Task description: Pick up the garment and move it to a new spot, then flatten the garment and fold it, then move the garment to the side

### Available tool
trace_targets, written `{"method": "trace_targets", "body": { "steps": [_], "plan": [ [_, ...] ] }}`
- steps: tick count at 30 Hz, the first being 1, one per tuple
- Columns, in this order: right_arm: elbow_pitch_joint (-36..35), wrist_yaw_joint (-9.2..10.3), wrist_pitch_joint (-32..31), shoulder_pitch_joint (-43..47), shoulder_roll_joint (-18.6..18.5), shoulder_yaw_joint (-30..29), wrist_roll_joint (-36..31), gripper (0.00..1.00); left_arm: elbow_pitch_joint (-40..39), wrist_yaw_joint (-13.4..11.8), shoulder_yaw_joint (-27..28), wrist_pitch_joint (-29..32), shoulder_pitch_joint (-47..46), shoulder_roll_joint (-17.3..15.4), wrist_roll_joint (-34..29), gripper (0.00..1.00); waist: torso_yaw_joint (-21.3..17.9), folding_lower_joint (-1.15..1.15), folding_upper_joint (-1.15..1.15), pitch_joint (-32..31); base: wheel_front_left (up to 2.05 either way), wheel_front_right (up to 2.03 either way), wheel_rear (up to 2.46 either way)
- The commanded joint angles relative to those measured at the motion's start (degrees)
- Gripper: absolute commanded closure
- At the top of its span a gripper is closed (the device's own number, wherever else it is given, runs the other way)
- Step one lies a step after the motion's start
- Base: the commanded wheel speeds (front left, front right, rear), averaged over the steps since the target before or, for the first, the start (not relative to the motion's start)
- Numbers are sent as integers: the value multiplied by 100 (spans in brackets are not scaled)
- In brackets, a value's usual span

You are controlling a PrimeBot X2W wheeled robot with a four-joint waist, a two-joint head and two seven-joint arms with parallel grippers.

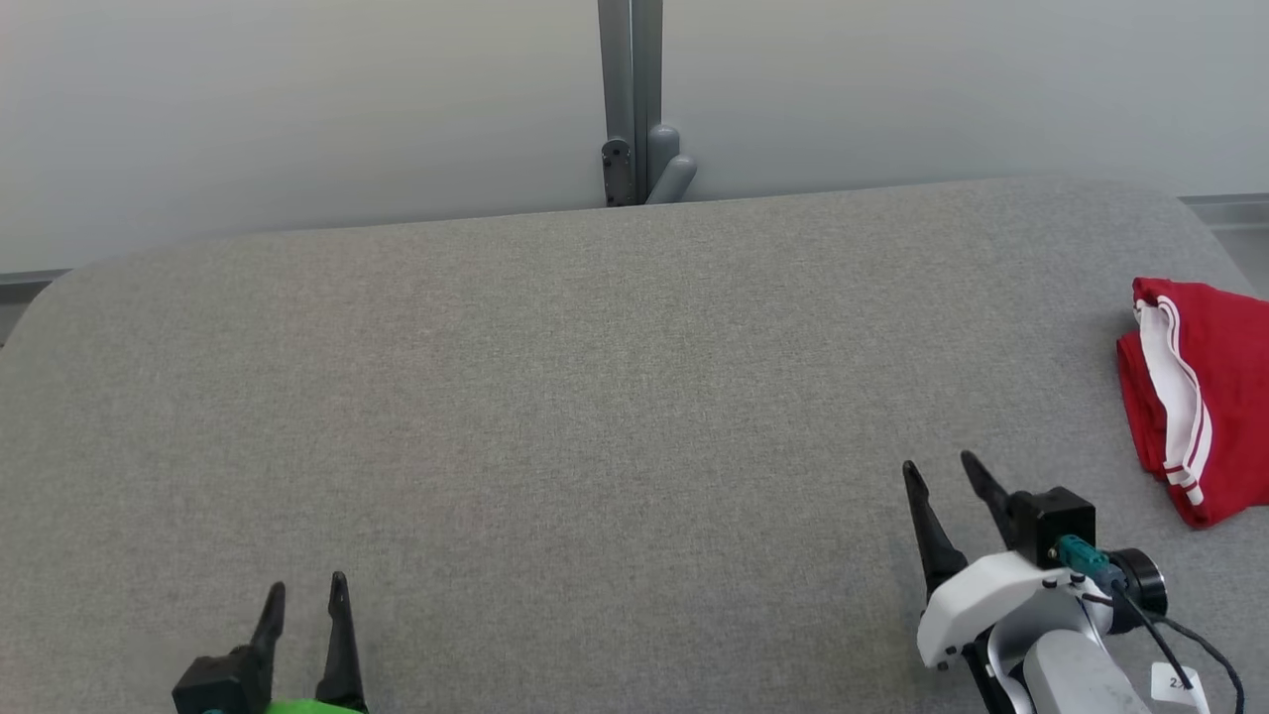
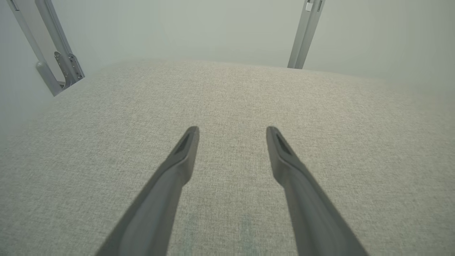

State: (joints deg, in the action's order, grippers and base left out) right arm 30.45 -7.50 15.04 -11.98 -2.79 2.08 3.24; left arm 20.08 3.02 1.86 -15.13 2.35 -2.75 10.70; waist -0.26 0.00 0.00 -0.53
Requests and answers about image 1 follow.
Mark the dark grey hinge plate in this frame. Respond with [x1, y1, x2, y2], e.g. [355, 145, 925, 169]
[601, 139, 635, 207]

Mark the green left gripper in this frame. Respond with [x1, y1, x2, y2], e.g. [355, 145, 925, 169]
[248, 571, 370, 714]

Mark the right camera cable teal plug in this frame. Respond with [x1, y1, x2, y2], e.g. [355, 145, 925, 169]
[1054, 534, 1245, 714]

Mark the grey partition base rail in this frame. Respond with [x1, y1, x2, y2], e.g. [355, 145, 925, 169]
[1180, 193, 1269, 231]
[0, 268, 72, 304]

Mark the red white basketball jersey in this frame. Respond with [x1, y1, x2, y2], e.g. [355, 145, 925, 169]
[1130, 277, 1269, 530]

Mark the grey metal post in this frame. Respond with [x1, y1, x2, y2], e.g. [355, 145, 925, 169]
[598, 0, 663, 206]

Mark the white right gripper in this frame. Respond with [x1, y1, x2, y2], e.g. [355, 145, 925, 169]
[901, 450, 1094, 670]

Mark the white cable label tag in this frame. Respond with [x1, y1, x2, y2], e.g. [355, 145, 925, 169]
[1150, 662, 1211, 714]

